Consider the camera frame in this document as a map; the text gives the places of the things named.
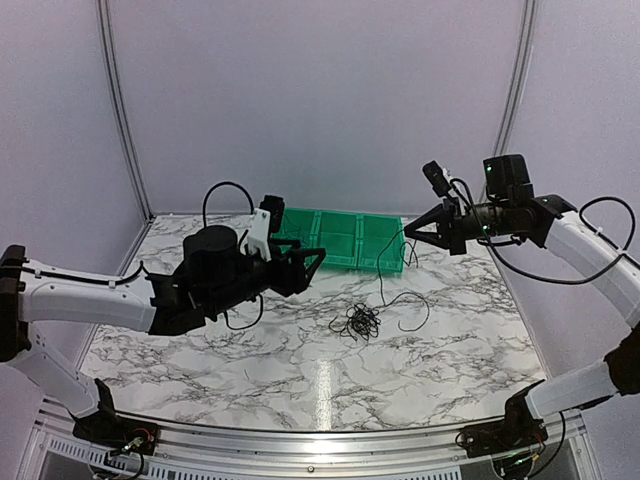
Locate front aluminium rail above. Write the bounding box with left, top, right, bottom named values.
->
left=17, top=399, right=601, bottom=479

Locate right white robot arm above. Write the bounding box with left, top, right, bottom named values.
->
left=404, top=154, right=639, bottom=448

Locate left aluminium frame post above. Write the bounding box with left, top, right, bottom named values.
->
left=95, top=0, right=154, bottom=223

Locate middle green storage bin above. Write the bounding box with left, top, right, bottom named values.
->
left=316, top=210, right=361, bottom=270

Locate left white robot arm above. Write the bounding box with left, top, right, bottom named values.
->
left=1, top=195, right=326, bottom=445

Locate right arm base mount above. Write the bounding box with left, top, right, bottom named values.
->
left=454, top=419, right=548, bottom=458

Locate aluminium frame post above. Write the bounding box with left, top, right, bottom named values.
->
left=95, top=0, right=154, bottom=223
left=492, top=0, right=539, bottom=156

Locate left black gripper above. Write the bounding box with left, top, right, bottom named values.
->
left=206, top=239, right=326, bottom=317

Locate left green storage bin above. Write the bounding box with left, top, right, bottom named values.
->
left=271, top=208, right=320, bottom=248

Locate black wire tangle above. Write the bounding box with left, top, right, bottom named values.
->
left=328, top=302, right=382, bottom=343

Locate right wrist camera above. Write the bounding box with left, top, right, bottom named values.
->
left=422, top=160, right=460, bottom=198

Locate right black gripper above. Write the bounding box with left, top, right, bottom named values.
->
left=405, top=196, right=513, bottom=255

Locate right aluminium frame post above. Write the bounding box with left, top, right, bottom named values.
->
left=492, top=0, right=539, bottom=156

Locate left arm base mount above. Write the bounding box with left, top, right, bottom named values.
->
left=73, top=412, right=159, bottom=456

